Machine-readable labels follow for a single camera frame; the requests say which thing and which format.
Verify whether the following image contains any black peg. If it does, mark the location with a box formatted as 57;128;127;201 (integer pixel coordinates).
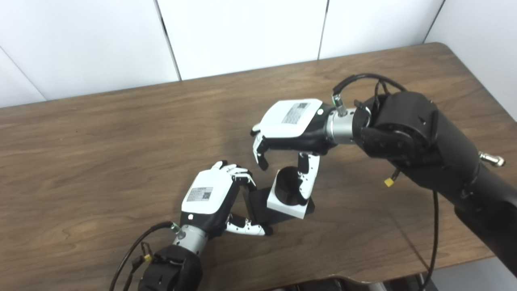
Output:
247;166;315;225

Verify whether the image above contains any dark robot torso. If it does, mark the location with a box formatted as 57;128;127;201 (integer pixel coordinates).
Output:
279;275;439;291

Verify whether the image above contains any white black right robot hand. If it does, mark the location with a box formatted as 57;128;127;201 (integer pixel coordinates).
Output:
250;99;336;201

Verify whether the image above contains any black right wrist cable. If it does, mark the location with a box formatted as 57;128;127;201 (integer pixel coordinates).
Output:
332;73;440;291

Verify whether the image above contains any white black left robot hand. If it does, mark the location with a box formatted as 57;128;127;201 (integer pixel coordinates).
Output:
180;161;273;239

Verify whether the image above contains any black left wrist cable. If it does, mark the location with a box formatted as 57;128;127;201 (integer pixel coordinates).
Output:
109;221;179;291

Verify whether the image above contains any white square piece with hole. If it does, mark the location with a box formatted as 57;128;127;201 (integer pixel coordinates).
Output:
267;167;310;219

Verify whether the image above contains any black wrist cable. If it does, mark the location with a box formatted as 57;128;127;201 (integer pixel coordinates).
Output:
109;221;179;291
332;73;440;291

